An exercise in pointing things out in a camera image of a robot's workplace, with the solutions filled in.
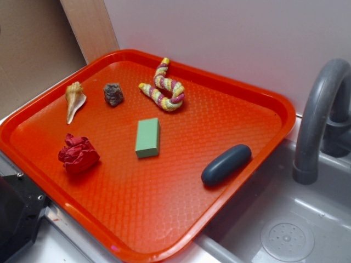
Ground grey toy faucet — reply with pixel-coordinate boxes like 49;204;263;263
293;59;350;185

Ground light wooden board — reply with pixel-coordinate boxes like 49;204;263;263
60;0;120;64

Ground green rectangular block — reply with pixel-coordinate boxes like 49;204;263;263
135;118;160;158

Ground grey brown rock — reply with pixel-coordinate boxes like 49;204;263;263
104;83;124;107

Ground grey plastic toy sink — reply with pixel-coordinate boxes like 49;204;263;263
196;140;350;262

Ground brown cardboard panel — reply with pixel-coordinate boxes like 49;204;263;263
1;1;86;118

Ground crumpled red paper ball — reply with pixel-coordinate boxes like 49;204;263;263
58;133;100;174

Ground tan spiral seashell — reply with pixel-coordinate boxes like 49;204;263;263
65;82;87;124

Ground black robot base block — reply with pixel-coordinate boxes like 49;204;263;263
1;173;49;262

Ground orange plastic tray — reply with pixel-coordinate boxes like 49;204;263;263
1;50;296;262

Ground dark grey oval capsule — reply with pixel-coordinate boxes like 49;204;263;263
201;144;252;186

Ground multicoloured braided rope toy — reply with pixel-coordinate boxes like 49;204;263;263
138;58;185;112

